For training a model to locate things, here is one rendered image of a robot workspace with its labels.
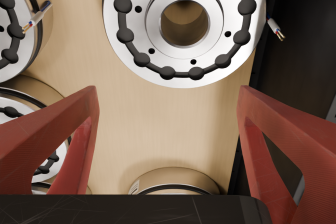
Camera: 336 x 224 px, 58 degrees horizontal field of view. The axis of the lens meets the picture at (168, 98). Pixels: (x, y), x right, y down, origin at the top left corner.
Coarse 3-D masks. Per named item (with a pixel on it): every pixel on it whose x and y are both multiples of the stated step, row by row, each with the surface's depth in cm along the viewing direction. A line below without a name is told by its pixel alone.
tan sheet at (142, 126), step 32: (64, 0) 21; (96, 0) 21; (64, 32) 23; (96, 32) 23; (32, 64) 24; (64, 64) 24; (96, 64) 24; (64, 96) 26; (128, 96) 26; (160, 96) 26; (192, 96) 26; (224, 96) 26; (128, 128) 28; (160, 128) 28; (192, 128) 28; (224, 128) 28; (96, 160) 31; (128, 160) 31; (160, 160) 31; (192, 160) 31; (224, 160) 31; (96, 192) 34; (224, 192) 34
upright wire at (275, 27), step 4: (268, 16) 19; (268, 20) 19; (272, 20) 19; (272, 24) 18; (276, 24) 18; (272, 28) 18; (276, 28) 18; (276, 32) 18; (280, 32) 17; (280, 36) 17; (284, 36) 17
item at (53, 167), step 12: (0, 96) 22; (12, 96) 23; (0, 108) 23; (12, 108) 23; (24, 108) 23; (36, 108) 23; (0, 120) 24; (60, 156) 26; (48, 168) 28; (36, 180) 28
